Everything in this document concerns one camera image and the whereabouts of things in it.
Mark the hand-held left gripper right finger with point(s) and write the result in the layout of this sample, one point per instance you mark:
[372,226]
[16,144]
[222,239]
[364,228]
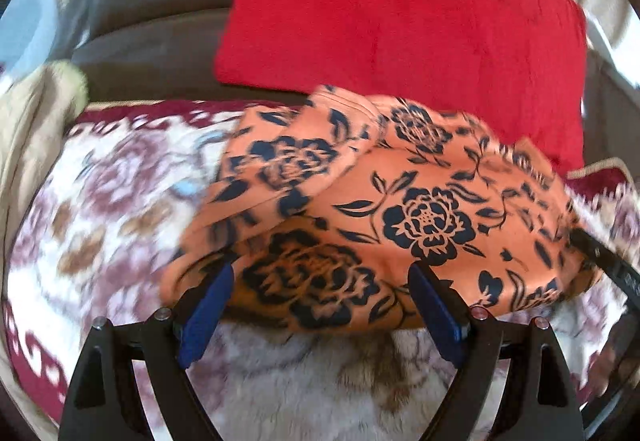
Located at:
[435,311]

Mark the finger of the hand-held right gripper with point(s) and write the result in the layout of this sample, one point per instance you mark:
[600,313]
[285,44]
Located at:
[607,261]

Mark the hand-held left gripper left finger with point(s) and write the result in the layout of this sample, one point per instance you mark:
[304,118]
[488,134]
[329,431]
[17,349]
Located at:
[205,316]

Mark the orange floral shirt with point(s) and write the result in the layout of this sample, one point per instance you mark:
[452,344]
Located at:
[425,201]

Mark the floral plush blanket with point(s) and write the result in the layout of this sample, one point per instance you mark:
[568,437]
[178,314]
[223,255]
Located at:
[100,221]

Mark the beige quilted jacket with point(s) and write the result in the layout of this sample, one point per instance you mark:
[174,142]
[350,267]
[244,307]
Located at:
[30,121]

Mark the red blanket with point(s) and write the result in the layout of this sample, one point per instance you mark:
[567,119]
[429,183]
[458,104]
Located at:
[400,21]

